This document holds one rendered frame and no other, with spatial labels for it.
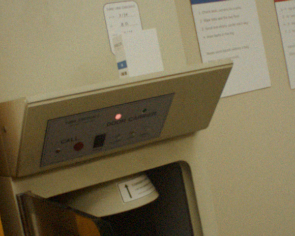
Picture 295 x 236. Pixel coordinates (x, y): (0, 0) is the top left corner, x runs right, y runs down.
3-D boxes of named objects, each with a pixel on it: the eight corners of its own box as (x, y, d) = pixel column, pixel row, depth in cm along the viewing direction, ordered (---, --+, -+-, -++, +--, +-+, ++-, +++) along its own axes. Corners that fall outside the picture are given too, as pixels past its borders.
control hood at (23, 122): (8, 177, 83) (-7, 104, 82) (200, 128, 99) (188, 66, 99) (40, 181, 73) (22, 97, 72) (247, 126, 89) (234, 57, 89)
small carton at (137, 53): (119, 79, 89) (111, 38, 89) (152, 73, 91) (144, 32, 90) (129, 77, 84) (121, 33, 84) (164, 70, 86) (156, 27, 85)
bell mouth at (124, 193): (36, 214, 104) (29, 183, 104) (125, 188, 113) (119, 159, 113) (80, 225, 89) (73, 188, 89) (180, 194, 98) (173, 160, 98)
